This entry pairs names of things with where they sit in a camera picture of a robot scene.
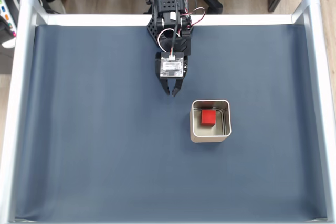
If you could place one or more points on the red cube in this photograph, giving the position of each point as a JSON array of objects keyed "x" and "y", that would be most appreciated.
[{"x": 208, "y": 117}]

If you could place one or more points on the square metal tin container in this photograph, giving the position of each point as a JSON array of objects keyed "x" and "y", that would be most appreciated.
[{"x": 195, "y": 137}]

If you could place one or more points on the blue-grey table mat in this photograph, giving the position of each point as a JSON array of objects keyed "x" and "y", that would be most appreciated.
[{"x": 105, "y": 142}]

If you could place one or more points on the white device with coloured buttons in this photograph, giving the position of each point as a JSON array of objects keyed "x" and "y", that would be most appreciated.
[{"x": 6, "y": 11}]

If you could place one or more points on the bare camera circuit board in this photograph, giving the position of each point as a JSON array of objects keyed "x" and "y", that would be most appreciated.
[{"x": 172, "y": 66}]

